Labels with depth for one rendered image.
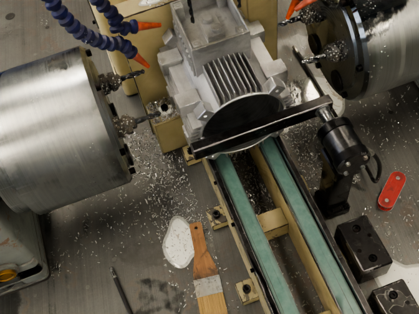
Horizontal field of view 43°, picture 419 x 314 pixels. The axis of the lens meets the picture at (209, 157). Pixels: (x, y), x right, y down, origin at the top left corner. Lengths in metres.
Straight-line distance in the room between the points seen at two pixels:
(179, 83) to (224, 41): 0.12
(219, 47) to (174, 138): 0.32
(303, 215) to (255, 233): 0.09
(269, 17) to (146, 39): 0.24
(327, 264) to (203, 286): 0.24
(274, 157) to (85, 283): 0.43
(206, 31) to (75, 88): 0.24
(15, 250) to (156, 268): 0.26
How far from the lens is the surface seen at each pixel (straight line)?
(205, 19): 0.93
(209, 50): 0.88
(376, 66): 0.94
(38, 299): 1.11
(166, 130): 1.10
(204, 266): 1.04
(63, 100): 0.84
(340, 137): 0.89
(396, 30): 0.93
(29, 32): 1.52
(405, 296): 0.98
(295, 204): 0.96
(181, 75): 0.94
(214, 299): 1.02
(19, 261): 1.04
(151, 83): 1.07
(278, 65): 0.93
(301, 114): 0.92
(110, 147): 0.84
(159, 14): 0.96
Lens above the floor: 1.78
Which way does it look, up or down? 58 degrees down
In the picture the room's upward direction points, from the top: 11 degrees counter-clockwise
